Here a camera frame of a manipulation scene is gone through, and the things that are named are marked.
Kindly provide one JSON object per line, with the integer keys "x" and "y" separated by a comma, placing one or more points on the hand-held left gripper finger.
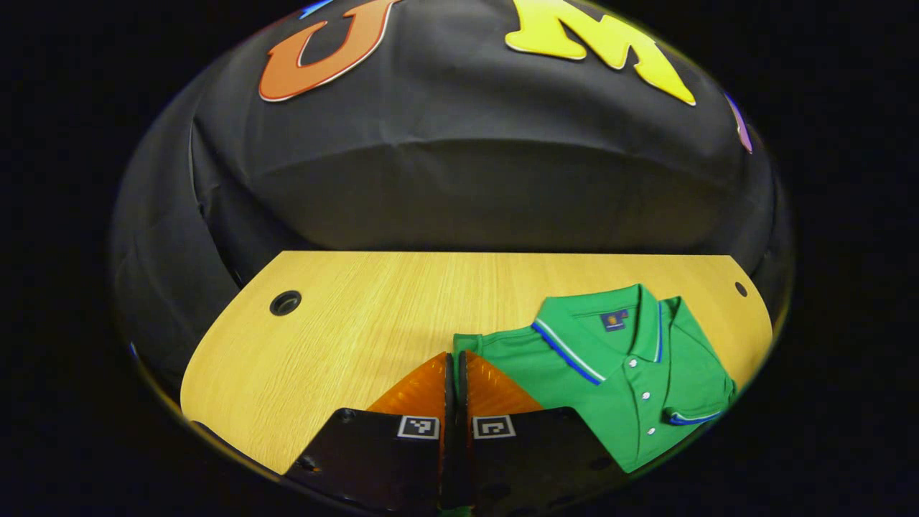
{"x": 449, "y": 402}
{"x": 463, "y": 402}

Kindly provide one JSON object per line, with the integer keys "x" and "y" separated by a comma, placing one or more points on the green T-shirt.
{"x": 610, "y": 388}

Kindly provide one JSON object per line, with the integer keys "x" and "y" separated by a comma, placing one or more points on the black backdrop cloth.
{"x": 467, "y": 179}

